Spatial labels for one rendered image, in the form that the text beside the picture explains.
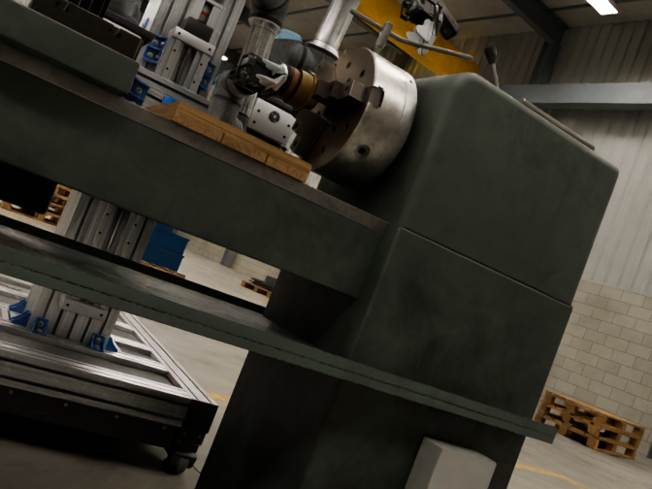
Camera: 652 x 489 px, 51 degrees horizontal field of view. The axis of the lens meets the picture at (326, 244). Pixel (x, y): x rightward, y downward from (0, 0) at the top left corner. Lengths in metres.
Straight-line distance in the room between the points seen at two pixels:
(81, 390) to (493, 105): 1.30
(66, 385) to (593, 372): 11.07
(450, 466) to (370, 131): 0.77
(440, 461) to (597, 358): 10.94
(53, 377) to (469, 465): 1.09
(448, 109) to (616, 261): 11.42
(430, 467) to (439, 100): 0.83
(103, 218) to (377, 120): 0.98
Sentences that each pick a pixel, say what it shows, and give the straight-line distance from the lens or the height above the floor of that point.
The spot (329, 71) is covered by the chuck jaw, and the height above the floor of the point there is 1.17.
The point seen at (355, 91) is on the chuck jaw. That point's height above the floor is 1.10.
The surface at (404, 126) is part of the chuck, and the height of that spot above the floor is 1.08.
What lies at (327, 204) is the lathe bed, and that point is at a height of 0.85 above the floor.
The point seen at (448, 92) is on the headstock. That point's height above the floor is 1.18.
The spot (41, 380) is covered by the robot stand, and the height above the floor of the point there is 0.17.
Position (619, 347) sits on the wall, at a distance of 12.36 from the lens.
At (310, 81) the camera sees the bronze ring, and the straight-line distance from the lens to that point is 1.57.
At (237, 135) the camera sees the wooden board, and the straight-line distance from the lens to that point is 1.34.
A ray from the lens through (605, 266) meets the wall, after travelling 12.91.
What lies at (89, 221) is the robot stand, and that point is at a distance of 2.23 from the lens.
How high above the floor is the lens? 0.69
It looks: 3 degrees up
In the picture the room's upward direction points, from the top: 21 degrees clockwise
